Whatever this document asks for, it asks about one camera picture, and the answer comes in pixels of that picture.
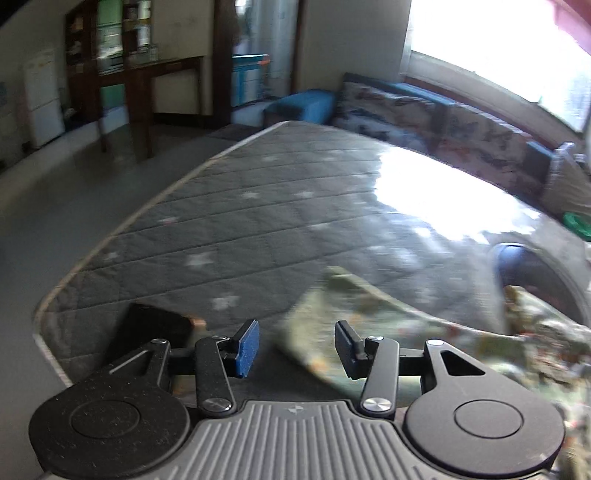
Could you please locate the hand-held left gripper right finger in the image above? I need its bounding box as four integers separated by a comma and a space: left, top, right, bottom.
335, 320, 505, 419

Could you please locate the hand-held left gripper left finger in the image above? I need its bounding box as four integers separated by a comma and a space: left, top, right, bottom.
98, 319, 260, 416

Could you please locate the green printed child garment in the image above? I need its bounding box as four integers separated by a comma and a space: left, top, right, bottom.
271, 265, 591, 480

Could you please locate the black smartphone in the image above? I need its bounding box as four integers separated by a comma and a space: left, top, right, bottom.
112, 302, 207, 361

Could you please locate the grey quilted star table cover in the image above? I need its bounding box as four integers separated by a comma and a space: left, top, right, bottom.
32, 121, 591, 398

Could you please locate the butterfly print cushion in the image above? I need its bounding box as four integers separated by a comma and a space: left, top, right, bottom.
438, 102, 551, 197
331, 79, 445, 154

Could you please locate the blue sofa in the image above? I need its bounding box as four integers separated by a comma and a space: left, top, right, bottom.
263, 71, 575, 195

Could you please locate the green round object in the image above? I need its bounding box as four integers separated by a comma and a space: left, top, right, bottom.
561, 210, 591, 241

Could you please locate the blue cabinet behind doorway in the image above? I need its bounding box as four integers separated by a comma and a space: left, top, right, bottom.
230, 54, 271, 108

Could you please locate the grey pillow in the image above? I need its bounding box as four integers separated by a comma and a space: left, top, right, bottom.
539, 142, 591, 223

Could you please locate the dark wooden counter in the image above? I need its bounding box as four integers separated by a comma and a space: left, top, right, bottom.
96, 55, 205, 161

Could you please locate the white refrigerator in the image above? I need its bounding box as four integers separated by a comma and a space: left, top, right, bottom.
22, 48, 66, 149

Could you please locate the dark wooden display cabinet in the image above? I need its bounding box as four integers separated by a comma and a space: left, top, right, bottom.
64, 0, 158, 121

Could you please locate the bright window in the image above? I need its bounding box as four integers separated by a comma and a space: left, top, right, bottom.
405, 0, 591, 136

